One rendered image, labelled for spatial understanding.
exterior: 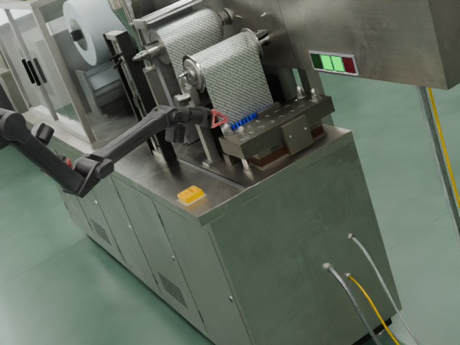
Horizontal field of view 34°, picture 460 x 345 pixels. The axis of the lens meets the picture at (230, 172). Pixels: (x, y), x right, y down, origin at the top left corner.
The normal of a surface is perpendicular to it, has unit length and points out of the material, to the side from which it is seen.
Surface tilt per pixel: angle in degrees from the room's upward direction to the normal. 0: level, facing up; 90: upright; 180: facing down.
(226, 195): 0
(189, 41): 92
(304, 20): 90
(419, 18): 90
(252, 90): 90
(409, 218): 0
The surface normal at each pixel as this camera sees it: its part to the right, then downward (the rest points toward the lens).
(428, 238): -0.32, -0.87
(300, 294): 0.47, 0.20
